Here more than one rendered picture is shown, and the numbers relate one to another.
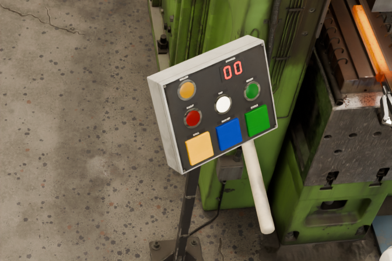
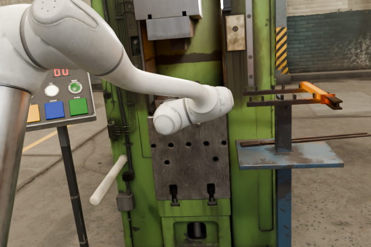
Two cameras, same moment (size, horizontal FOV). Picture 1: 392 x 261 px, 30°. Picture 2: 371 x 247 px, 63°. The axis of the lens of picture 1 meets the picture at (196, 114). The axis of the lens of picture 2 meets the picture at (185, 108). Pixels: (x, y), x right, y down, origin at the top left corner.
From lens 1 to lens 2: 1.77 m
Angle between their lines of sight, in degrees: 41
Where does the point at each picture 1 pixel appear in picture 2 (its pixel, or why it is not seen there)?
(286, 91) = (143, 133)
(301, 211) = (167, 231)
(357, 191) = (201, 210)
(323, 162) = (160, 173)
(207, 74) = not seen: hidden behind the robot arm
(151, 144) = (115, 216)
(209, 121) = (40, 98)
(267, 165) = (154, 204)
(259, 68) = (82, 75)
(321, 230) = not seen: outside the picture
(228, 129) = (53, 106)
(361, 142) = (180, 152)
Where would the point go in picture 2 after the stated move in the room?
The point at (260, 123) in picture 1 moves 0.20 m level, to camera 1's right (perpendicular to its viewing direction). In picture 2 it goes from (79, 108) to (117, 108)
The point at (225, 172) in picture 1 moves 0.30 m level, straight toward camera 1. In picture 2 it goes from (120, 202) to (82, 234)
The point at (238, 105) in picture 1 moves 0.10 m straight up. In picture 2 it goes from (64, 94) to (59, 71)
